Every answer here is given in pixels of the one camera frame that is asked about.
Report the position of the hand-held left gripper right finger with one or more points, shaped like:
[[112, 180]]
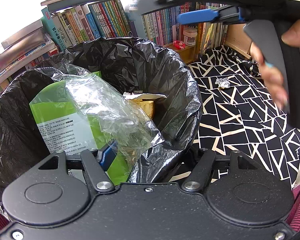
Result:
[[202, 162]]

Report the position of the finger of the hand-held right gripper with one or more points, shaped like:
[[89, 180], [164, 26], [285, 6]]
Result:
[[195, 17], [180, 0]]

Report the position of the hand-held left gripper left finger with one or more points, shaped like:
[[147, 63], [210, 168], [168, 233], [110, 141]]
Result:
[[107, 155]]

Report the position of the large orange peel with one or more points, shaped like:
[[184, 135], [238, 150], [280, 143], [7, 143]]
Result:
[[145, 107]]

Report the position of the clear plastic bag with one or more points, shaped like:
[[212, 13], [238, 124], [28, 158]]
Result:
[[102, 92]]

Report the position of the black bag lined trash bin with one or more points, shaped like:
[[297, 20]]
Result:
[[140, 55]]

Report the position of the white tissue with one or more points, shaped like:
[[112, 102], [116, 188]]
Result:
[[145, 95]]

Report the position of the silver foil ball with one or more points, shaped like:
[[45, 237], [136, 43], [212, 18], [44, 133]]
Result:
[[223, 83]]

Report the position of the green snack packet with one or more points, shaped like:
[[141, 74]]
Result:
[[55, 97]]

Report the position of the person's right hand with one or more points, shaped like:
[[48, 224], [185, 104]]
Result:
[[272, 80]]

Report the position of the pink toy figure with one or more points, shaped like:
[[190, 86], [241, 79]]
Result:
[[179, 44]]

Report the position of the wooden book shelf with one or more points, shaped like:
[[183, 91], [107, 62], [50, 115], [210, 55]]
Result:
[[187, 53]]

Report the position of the white blue paper box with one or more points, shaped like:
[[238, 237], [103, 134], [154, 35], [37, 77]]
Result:
[[133, 3]]

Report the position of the brown cardboard box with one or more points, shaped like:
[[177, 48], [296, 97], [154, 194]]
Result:
[[236, 42]]

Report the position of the black geometric patterned tablecloth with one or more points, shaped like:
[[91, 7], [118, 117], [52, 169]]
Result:
[[240, 120]]

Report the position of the row of upright books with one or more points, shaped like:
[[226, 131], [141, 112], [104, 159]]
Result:
[[102, 22]]

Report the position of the pile of flat-lying books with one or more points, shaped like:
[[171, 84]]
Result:
[[20, 47]]

